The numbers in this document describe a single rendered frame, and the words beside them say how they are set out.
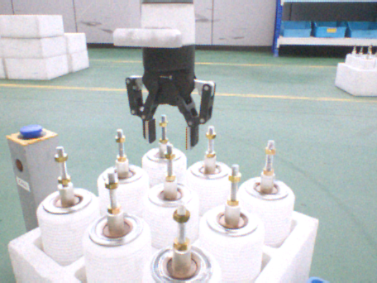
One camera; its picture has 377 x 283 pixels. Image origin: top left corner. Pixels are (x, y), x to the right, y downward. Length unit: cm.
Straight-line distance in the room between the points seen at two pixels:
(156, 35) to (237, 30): 514
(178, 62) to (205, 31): 514
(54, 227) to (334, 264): 62
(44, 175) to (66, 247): 19
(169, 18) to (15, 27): 285
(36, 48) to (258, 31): 351
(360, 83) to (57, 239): 235
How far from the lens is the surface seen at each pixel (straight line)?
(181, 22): 44
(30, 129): 68
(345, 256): 89
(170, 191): 53
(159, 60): 44
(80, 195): 57
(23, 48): 323
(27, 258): 59
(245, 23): 552
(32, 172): 68
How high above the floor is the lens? 53
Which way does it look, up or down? 21 degrees down
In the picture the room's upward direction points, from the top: straight up
